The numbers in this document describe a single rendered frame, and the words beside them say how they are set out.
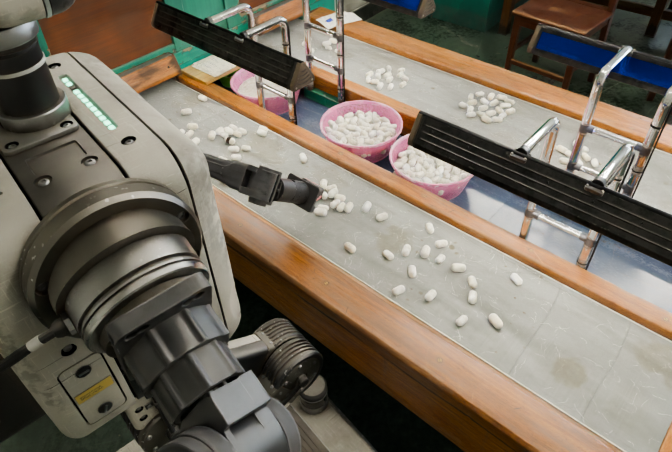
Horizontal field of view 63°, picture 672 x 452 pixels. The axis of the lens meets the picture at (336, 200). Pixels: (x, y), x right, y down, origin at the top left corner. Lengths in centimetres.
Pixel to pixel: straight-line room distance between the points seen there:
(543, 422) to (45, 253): 93
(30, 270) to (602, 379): 108
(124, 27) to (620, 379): 174
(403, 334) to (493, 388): 21
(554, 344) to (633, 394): 17
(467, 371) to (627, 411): 31
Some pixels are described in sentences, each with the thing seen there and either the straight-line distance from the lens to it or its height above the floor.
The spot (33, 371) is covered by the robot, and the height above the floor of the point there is 129.
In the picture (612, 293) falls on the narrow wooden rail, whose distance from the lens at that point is 141.
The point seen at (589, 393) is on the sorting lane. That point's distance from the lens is 127.
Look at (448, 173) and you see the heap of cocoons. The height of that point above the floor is 75.
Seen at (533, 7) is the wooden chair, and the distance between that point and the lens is 352.
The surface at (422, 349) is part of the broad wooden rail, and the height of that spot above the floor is 76.
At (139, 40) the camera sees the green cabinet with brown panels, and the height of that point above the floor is 93.
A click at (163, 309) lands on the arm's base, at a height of 142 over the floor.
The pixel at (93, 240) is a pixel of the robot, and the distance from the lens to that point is 49.
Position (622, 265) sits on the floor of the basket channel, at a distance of 161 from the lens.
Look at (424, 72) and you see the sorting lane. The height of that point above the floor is 74.
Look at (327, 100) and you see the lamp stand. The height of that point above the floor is 70.
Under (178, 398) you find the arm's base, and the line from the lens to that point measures 48.
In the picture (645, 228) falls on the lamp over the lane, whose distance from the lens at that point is 110.
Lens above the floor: 177
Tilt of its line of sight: 42 degrees down
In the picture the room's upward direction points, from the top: 2 degrees counter-clockwise
